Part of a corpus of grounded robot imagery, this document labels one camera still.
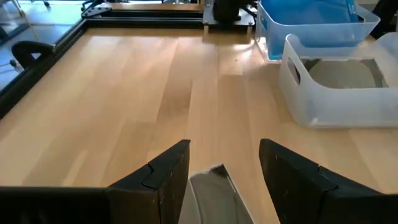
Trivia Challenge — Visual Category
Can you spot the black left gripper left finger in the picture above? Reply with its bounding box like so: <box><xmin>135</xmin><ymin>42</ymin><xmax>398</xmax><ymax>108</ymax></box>
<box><xmin>107</xmin><ymin>139</ymin><xmax>192</xmax><ymax>224</ymax></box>

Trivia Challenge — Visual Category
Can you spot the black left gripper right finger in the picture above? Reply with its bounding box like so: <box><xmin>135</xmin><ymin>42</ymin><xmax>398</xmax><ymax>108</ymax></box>
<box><xmin>259</xmin><ymin>138</ymin><xmax>398</xmax><ymax>224</ymax></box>

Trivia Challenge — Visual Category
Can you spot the translucent plastic bin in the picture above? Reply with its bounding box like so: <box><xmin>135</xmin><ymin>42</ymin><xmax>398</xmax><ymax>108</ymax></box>
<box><xmin>278</xmin><ymin>32</ymin><xmax>398</xmax><ymax>129</ymax></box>
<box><xmin>254</xmin><ymin>0</ymin><xmax>382</xmax><ymax>63</ymax></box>

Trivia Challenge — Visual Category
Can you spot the black aluminium table frame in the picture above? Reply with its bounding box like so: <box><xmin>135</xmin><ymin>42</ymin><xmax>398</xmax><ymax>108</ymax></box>
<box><xmin>0</xmin><ymin>7</ymin><xmax>208</xmax><ymax>121</ymax></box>

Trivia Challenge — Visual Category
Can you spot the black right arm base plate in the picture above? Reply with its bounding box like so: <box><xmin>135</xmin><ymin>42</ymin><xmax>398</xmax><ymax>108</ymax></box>
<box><xmin>201</xmin><ymin>0</ymin><xmax>257</xmax><ymax>28</ymax></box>

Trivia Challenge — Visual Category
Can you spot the black frame hook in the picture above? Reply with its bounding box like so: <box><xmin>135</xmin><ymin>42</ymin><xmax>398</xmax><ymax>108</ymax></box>
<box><xmin>11</xmin><ymin>40</ymin><xmax>56</xmax><ymax>70</ymax></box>

